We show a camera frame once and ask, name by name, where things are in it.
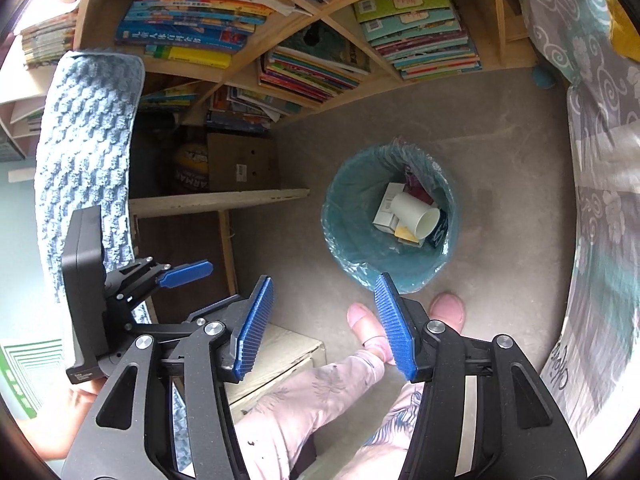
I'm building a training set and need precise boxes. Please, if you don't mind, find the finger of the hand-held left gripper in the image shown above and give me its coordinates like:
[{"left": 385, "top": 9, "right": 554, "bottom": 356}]
[
  {"left": 125, "top": 296, "right": 244, "bottom": 342},
  {"left": 156, "top": 260, "right": 215, "bottom": 290}
]

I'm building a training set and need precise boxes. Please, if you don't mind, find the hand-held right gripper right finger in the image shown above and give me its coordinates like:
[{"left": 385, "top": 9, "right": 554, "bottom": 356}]
[{"left": 374, "top": 272, "right": 588, "bottom": 480}]

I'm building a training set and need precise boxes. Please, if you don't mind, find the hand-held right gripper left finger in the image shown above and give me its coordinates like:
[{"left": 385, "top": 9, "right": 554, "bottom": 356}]
[{"left": 61, "top": 275, "right": 276, "bottom": 480}]

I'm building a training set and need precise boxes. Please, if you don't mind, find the bin with blue bag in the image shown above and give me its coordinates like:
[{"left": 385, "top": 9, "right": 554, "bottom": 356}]
[{"left": 320, "top": 137, "right": 457, "bottom": 295}]

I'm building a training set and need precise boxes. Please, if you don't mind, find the dark blue case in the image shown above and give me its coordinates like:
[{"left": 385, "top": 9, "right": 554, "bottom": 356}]
[{"left": 424, "top": 209, "right": 449, "bottom": 252}]

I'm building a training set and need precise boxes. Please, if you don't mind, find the white paper cup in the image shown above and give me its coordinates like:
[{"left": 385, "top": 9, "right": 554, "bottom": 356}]
[{"left": 390, "top": 192, "right": 442, "bottom": 241}]

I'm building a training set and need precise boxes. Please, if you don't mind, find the white cardboard box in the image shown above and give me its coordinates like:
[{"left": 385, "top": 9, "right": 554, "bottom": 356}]
[{"left": 372, "top": 182, "right": 407, "bottom": 234}]

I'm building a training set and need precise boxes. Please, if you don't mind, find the dark red box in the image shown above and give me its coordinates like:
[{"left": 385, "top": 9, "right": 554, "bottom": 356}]
[{"left": 403, "top": 162, "right": 435, "bottom": 207}]

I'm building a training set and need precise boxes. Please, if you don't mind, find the person's left forearm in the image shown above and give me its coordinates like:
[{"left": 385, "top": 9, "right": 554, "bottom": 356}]
[{"left": 27, "top": 379, "right": 107, "bottom": 461}]

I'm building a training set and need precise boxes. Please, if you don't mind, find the pink slipper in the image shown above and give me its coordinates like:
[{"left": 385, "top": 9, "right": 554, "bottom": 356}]
[
  {"left": 346, "top": 302, "right": 392, "bottom": 362},
  {"left": 429, "top": 293, "right": 467, "bottom": 334}
]

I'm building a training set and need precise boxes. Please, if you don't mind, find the light wooden box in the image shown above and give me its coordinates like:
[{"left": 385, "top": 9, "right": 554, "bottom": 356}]
[{"left": 226, "top": 322, "right": 329, "bottom": 412}]

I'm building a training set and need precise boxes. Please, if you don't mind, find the wooden shelf board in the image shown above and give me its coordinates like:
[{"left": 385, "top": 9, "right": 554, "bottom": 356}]
[{"left": 128, "top": 187, "right": 311, "bottom": 219}]

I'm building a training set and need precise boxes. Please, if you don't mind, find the person's left leg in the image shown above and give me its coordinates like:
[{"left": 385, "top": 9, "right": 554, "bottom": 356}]
[{"left": 231, "top": 347, "right": 387, "bottom": 480}]

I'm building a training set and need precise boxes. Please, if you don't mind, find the person's leg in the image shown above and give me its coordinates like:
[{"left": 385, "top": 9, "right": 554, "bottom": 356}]
[
  {"left": 340, "top": 384, "right": 427, "bottom": 480},
  {"left": 231, "top": 347, "right": 387, "bottom": 480}
]

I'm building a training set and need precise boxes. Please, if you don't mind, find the basketball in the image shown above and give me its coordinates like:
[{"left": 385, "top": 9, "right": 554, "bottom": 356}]
[{"left": 171, "top": 141, "right": 212, "bottom": 194}]

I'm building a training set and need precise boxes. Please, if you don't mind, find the person's right leg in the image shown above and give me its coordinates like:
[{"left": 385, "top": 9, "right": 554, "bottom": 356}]
[{"left": 340, "top": 384, "right": 427, "bottom": 480}]

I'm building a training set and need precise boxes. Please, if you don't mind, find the fluffy blue blanket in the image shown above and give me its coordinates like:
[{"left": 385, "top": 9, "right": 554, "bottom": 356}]
[{"left": 33, "top": 49, "right": 160, "bottom": 327}]

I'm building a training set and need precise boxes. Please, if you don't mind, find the brown cardboard box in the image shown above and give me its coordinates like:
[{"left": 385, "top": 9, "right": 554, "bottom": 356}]
[{"left": 206, "top": 132, "right": 282, "bottom": 192}]

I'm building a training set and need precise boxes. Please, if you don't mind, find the pile of slanted books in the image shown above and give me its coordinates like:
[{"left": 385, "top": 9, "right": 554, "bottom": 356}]
[{"left": 204, "top": 85, "right": 304, "bottom": 134}]

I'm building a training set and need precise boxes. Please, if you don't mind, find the stack of thin colourful books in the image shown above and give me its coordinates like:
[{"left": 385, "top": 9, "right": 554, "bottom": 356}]
[{"left": 256, "top": 21, "right": 374, "bottom": 107}]

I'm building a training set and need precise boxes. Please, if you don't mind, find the grey patterned bed sheet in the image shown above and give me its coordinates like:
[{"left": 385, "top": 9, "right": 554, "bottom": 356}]
[{"left": 520, "top": 0, "right": 640, "bottom": 442}]

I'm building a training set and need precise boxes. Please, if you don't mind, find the stack of books by window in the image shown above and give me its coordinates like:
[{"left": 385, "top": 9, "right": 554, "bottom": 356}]
[{"left": 19, "top": 9, "right": 79, "bottom": 70}]

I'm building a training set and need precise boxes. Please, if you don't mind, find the stack of large picture books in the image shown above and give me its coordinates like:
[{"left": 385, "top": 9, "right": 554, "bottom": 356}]
[{"left": 115, "top": 0, "right": 302, "bottom": 70}]

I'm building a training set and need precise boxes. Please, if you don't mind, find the wooden bookshelf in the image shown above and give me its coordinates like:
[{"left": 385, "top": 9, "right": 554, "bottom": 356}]
[{"left": 74, "top": 0, "right": 540, "bottom": 128}]

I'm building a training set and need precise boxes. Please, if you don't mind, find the small blue ball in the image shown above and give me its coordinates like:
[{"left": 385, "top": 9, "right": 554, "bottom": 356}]
[{"left": 530, "top": 64, "right": 557, "bottom": 91}]

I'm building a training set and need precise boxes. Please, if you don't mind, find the stack of teal cover books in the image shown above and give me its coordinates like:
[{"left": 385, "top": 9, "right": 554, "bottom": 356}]
[{"left": 353, "top": 0, "right": 484, "bottom": 84}]

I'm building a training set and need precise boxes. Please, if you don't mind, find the yellow cloth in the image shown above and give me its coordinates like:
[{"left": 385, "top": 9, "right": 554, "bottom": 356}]
[{"left": 604, "top": 0, "right": 640, "bottom": 63}]

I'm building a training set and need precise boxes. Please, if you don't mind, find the green striped wall poster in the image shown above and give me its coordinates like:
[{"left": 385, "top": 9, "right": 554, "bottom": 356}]
[{"left": 0, "top": 338, "right": 67, "bottom": 422}]

